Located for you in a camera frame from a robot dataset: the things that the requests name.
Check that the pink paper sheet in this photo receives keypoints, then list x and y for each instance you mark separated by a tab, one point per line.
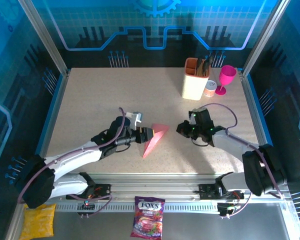
156	140

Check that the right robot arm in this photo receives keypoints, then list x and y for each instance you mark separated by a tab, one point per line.
262	170

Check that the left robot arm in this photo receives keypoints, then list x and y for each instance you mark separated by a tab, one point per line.
70	160

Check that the cream orange utensil holder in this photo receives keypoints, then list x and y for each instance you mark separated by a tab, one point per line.
193	86

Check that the small white orange can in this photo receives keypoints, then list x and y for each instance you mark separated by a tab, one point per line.
210	89

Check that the dark wooden utensil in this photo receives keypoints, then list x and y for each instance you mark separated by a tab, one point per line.
208	65
199	66

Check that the pink plastic goblet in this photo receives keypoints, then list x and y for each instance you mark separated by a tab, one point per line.
227	73

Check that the small circuit board with LED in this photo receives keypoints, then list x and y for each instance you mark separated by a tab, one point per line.
86	205
225	208

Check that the purple Fox's candy bag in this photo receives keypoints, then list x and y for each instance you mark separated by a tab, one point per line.
147	220

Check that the yellow snack bag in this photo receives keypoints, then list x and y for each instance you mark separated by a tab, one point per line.
37	222

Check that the wide aluminium mounting rail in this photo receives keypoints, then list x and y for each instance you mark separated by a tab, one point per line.
152	186

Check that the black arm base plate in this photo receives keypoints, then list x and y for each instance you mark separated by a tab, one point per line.
103	191
205	191

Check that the aluminium side rail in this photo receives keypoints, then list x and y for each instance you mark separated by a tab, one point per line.
251	105
52	125

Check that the aluminium frame post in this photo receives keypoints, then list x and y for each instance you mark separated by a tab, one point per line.
47	37
263	37

